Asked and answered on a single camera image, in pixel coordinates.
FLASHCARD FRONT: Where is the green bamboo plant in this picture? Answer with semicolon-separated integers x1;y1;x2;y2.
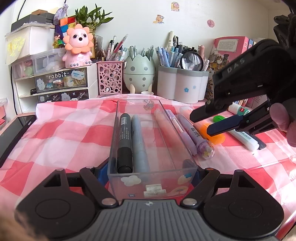
75;3;114;35

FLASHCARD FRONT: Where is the slim purple pen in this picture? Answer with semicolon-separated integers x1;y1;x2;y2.
165;110;197;156

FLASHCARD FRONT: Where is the black magnifying glass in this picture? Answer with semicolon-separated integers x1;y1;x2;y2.
181;52;204;70

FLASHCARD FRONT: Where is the white storage box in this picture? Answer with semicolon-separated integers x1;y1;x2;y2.
6;24;56;65

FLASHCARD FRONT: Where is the white green glue stick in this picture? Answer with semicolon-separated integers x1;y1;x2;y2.
228;103;252;116

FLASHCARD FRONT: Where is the clear plastic tray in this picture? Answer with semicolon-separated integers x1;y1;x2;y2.
107;99;199;202

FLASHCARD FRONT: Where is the clear acrylic container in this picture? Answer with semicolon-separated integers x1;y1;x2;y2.
92;35;104;59

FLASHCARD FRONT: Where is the white highlighter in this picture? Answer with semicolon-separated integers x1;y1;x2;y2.
228;128;260;151

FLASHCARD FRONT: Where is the yellow paper note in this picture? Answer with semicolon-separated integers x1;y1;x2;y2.
7;36;26;55

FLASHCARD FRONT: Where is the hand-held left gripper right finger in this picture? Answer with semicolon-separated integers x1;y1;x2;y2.
181;167;258;208

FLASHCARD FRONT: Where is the small toy figurine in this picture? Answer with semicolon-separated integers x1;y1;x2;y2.
53;32;64;49

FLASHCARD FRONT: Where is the pink lion toy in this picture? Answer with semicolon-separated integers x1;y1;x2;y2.
62;24;94;69

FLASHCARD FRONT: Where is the purple marker with clear cap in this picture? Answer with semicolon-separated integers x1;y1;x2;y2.
178;114;215;161

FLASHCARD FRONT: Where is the person's right hand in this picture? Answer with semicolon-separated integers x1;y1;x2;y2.
270;103;296;147

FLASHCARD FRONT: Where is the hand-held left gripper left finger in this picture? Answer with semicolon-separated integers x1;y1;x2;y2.
43;160;119;208

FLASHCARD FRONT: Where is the egg-shaped pen holder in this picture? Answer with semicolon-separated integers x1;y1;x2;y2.
122;56;156;93

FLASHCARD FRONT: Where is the white grey flower pen holder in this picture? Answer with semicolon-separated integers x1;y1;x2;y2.
157;64;210;104

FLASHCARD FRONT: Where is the bunch of pens in pink holder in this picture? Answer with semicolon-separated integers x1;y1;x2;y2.
102;34;129;62

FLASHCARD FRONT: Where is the black phone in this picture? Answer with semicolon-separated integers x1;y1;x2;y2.
0;115;37;168

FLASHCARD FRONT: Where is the purple fabric pouch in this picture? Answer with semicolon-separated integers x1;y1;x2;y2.
54;4;69;25

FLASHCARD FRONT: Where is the colourful puzzle cube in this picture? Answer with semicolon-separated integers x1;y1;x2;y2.
54;16;77;40

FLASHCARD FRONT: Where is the grey marker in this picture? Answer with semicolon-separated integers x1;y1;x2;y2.
131;115;151;173

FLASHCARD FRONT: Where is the orange highlighter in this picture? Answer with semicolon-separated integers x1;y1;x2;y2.
193;122;226;144

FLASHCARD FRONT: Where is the pink perforated pen holder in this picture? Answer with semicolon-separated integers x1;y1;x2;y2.
97;60;124;95

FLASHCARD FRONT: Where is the black marker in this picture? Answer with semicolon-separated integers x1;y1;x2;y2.
116;113;134;174

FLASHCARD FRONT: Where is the peach highlighter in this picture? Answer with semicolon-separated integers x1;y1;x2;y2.
154;110;177;172

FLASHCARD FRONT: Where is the bunch of pens in egg holder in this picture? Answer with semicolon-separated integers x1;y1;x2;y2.
128;45;155;58

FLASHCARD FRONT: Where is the clear plastic drawer box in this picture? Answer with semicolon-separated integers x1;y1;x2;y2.
11;49;66;79

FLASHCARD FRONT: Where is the pink storage box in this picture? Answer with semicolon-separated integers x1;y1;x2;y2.
0;98;8;127

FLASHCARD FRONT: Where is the bunch of blue pens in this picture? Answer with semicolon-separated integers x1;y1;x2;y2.
155;31;210;71

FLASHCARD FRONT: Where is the pink checkered tablecloth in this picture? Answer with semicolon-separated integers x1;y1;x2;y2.
0;94;296;241

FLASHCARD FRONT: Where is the pink illustrated book box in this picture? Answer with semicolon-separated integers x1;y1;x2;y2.
207;36;255;101

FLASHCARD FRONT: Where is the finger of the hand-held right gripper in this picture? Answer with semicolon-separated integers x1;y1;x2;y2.
190;100;232;123
206;115;246;137

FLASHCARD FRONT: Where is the white desktop drawer organizer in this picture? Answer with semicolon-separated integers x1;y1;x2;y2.
9;61;99;103

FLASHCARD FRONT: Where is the grey box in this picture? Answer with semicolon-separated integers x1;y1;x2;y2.
11;13;55;32

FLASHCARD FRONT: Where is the black cable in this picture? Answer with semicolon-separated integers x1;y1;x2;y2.
17;0;26;22

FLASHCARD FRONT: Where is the row of books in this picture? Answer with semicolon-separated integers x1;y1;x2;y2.
233;96;269;114

